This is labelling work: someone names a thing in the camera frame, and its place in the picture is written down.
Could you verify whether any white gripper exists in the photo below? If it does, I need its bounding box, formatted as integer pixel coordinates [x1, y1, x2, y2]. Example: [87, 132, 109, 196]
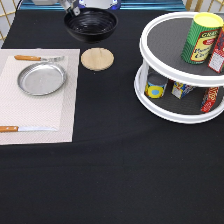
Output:
[32, 0, 80, 16]

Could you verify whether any black ribbed bowl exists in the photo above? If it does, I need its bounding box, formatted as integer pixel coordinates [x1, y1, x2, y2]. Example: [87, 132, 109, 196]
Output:
[64, 8, 118, 43]

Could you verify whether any white two-tier lazy Susan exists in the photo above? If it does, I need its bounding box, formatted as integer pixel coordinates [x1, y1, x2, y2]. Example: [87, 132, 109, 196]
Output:
[134, 12, 224, 124]

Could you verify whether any round metal plate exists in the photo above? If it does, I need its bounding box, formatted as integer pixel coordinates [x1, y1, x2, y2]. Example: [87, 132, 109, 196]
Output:
[17, 62, 67, 96]

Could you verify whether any round wooden coaster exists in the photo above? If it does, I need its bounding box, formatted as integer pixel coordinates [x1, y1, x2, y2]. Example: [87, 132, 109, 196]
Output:
[81, 48, 114, 71]

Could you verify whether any yellow blue tin can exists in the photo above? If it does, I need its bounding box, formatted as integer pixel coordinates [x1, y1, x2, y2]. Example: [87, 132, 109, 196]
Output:
[145, 72, 168, 99]

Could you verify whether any green yellow parmesan can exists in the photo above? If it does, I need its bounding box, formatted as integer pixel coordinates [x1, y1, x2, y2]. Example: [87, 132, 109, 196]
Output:
[181, 12, 223, 64]

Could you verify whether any yellow blue small box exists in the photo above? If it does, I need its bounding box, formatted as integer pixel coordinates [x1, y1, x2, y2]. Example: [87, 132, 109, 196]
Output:
[171, 82, 195, 99]

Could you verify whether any red raisins box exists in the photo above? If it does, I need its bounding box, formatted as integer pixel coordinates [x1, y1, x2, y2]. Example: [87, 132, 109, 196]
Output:
[208, 27, 224, 73]

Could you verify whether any wooden handled fork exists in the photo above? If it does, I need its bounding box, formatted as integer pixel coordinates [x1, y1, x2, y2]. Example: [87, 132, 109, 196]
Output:
[14, 55, 64, 62]

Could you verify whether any wooden handled knife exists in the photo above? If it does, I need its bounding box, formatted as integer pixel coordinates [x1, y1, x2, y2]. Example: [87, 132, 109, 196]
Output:
[0, 126, 57, 133]

